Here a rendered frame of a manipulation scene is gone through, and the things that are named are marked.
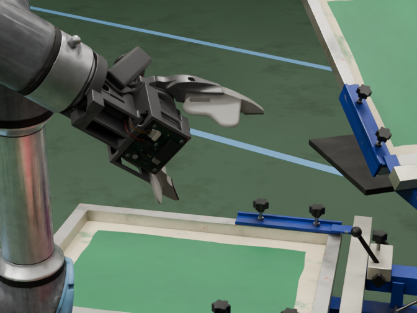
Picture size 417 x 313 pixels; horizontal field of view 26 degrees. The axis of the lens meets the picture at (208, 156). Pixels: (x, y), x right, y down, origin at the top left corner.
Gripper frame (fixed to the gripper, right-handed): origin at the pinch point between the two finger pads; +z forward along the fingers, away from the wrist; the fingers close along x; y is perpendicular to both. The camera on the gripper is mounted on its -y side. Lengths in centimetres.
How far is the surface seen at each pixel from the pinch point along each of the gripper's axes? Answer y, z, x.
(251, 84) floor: -477, 304, -176
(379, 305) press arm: -66, 114, -48
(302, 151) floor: -345, 281, -145
